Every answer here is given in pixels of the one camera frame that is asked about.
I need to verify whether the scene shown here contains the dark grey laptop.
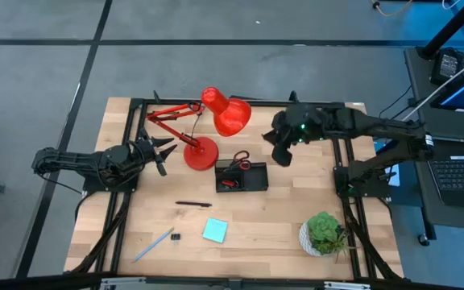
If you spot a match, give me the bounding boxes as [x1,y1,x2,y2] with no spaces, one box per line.
[420,139,464,213]

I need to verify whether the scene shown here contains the black rail with silver brackets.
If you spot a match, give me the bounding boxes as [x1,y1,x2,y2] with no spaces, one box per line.
[0,271,464,290]

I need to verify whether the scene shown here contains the thin white rod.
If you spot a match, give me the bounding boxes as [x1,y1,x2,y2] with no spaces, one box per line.
[391,51,464,132]

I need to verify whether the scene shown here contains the black marker pen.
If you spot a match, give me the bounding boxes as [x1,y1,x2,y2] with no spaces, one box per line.
[175,201,213,209]

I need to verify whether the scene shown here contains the black power adapter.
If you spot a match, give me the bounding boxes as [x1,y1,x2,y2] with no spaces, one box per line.
[430,47,464,86]

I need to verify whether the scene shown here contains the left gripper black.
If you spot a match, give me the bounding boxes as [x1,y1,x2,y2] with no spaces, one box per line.
[129,126,178,177]

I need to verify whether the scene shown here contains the black mesh desk organizer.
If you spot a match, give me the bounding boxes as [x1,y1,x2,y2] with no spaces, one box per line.
[214,159,270,193]

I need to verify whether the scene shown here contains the green sticky note pad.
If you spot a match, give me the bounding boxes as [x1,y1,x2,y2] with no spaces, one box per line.
[201,217,230,244]

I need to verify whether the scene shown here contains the red desk lamp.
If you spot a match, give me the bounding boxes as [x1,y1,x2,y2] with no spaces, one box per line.
[146,86,253,172]

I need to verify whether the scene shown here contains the red-handled scissors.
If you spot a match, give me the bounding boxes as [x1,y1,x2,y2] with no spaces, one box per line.
[222,150,252,173]

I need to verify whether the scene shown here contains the blue pencil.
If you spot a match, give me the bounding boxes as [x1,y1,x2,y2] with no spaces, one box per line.
[132,227,176,263]

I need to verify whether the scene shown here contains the dark grey equipment cart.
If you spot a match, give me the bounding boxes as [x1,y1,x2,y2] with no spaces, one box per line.
[403,46,464,247]

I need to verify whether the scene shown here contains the black aluminium table frame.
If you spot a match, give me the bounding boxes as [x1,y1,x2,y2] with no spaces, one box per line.
[65,90,405,283]

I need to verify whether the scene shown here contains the black diagonal pole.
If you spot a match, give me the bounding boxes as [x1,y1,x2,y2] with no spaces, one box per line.
[416,0,464,60]

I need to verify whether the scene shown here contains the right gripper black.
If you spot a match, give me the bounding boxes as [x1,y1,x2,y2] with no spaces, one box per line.
[262,103,328,168]

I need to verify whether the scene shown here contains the green succulent in white pot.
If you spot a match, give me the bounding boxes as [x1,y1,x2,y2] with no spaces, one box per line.
[298,211,358,263]

